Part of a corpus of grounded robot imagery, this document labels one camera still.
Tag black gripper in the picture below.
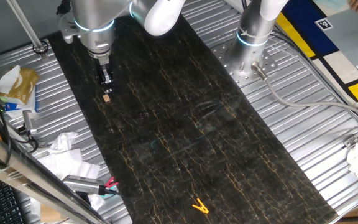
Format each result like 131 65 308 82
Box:
95 63 115 94

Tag crumpled white tissue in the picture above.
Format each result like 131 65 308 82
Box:
47 131 79 156

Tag yellow tissue pack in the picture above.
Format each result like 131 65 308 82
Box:
0 64 40 106

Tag flat white tissue sheet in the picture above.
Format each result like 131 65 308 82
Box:
37 148 105 211

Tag black marble pattern mat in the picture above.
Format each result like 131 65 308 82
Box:
47 12 339 224

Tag red clothespin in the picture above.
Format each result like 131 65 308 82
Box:
104 176 120 189

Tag blue white box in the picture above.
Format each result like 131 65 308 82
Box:
4 88 37 119

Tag green clothespin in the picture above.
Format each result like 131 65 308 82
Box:
100 183 119 198

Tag aluminium pole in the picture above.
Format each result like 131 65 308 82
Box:
6 0 50 60

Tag orange clothespin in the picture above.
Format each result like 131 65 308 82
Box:
191 198 210 215

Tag colourful panel board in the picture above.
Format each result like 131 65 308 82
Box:
275 0 358 105

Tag silver camera mount plate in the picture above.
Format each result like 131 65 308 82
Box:
58 14 76 44

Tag silver box camera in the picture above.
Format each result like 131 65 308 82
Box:
22 109 39 136

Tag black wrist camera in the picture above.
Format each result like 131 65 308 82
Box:
56 0 71 16

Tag silver ribbed camera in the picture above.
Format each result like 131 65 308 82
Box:
62 174 106 196

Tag aluminium frame beam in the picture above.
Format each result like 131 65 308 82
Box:
0 123 108 224

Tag thick grey robot cable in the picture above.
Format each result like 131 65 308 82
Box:
250 61 358 124

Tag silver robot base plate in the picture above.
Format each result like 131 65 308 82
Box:
211 40 278 88

